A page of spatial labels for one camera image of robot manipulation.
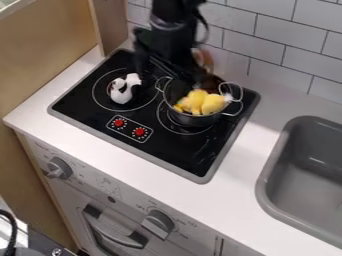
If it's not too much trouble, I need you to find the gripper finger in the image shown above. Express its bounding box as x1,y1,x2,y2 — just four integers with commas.
124,72,145,89
108,77,137,105

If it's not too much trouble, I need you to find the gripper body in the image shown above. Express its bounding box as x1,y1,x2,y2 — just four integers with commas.
129,27,157,79

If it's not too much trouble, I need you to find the silver pot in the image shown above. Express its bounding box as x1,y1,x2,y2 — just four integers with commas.
153,74,246,129

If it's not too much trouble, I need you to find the brown toy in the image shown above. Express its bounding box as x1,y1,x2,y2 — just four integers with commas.
192,47,217,75

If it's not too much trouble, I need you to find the yellow plush toy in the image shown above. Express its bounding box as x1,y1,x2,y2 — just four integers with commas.
171,88,229,117

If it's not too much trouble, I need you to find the toy stove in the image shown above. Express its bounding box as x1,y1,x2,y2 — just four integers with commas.
46,48,262,185

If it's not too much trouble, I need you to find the toy sink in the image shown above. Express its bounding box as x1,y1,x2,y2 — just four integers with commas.
253,114,342,250

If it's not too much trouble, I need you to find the black cable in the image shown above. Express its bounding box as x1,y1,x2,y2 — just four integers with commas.
0,208,21,256

